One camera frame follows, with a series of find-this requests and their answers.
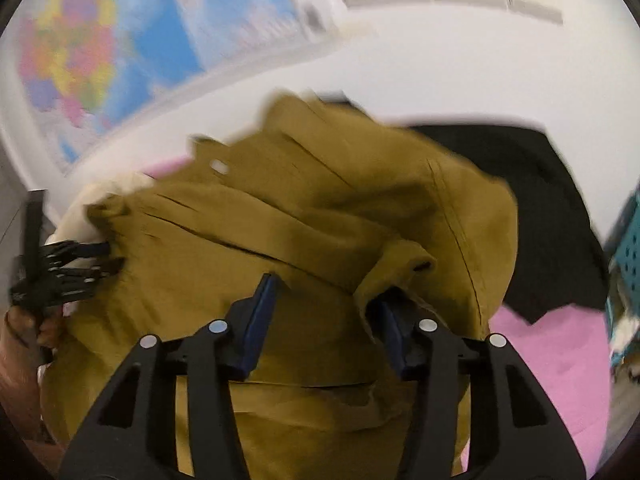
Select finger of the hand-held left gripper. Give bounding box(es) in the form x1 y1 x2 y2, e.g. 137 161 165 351
45 256 127 302
42 239 114 262

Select person's left hand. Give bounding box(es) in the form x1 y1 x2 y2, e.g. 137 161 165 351
4 305 66 361

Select colourful wall map poster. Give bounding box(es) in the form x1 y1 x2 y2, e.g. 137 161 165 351
10 0 353 175

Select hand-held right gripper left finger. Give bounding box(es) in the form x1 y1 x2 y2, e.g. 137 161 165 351
59 272 278 480

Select olive brown pants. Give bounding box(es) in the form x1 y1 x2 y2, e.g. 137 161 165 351
40 92 521 478

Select person's left forearm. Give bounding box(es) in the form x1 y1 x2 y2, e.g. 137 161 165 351
0 345 51 443

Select black garment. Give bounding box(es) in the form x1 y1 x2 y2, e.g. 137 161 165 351
320 89 612 327

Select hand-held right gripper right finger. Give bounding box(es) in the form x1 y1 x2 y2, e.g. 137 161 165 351
375 292 586 480

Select cream garment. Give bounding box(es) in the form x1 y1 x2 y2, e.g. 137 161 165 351
50 172 157 321

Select blue perforated plastic basket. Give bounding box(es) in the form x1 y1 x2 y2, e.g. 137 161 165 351
602 199 640 372

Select pink floral bed sheet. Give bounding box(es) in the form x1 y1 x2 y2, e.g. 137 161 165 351
145 157 615 478

